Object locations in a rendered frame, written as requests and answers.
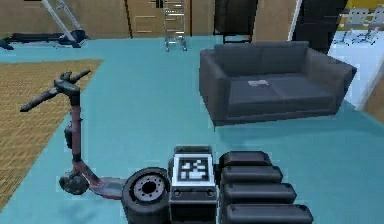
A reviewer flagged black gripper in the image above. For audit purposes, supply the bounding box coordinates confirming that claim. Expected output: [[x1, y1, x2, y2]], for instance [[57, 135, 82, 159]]
[[120, 166, 172, 224]]

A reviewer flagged dark grey sofa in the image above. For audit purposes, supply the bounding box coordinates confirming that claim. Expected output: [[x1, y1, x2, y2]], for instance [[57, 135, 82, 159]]
[[198, 40, 358, 128]]

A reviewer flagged red and black kick scooter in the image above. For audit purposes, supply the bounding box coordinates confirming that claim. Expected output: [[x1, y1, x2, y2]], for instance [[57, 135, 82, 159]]
[[19, 69, 129, 201]]

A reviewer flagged tan woven rug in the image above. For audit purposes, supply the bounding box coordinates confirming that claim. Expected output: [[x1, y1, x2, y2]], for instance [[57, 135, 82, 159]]
[[0, 59, 104, 212]]

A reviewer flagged grey flat object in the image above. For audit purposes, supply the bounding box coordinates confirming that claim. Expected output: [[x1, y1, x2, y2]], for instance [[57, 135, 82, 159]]
[[247, 79, 270, 88]]

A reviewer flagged black treadmill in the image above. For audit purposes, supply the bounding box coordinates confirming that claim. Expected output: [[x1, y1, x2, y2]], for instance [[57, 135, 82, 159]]
[[0, 0, 90, 51]]

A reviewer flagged black cabinet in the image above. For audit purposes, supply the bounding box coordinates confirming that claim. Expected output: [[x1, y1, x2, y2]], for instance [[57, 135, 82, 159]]
[[293, 0, 349, 54]]

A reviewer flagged white chair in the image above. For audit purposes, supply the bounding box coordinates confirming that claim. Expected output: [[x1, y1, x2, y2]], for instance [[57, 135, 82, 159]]
[[353, 4, 384, 46], [333, 7, 370, 46]]

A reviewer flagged silver wire cart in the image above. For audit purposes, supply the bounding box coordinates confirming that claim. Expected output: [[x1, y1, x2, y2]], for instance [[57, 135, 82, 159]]
[[162, 0, 189, 53]]

